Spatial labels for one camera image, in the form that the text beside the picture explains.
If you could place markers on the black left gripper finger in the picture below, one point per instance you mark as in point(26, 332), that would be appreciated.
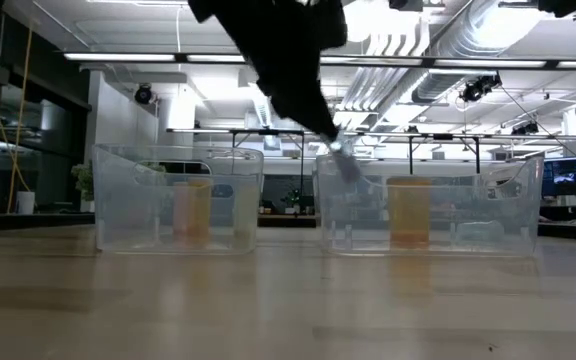
point(293, 85)

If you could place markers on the small orange pill bottle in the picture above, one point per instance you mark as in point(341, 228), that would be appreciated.
point(202, 215)

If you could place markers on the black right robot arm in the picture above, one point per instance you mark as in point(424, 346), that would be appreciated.
point(563, 6)

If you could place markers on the clear plastic bin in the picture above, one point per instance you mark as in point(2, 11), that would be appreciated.
point(493, 240)
point(133, 225)

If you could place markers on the background green plant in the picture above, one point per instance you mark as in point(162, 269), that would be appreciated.
point(295, 199)

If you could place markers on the long ceiling strip light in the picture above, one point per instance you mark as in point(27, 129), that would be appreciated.
point(488, 63)
point(118, 57)

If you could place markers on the green succulent in white pot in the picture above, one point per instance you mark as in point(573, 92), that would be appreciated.
point(84, 182)

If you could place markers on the computer monitor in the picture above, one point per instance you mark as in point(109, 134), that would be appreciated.
point(568, 177)

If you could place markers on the white cylindrical pot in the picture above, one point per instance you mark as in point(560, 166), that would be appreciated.
point(25, 202)

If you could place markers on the black ceiling camera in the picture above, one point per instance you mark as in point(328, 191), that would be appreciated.
point(144, 94)
point(478, 87)

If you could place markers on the silver ventilation duct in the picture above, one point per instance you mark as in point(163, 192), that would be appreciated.
point(468, 45)

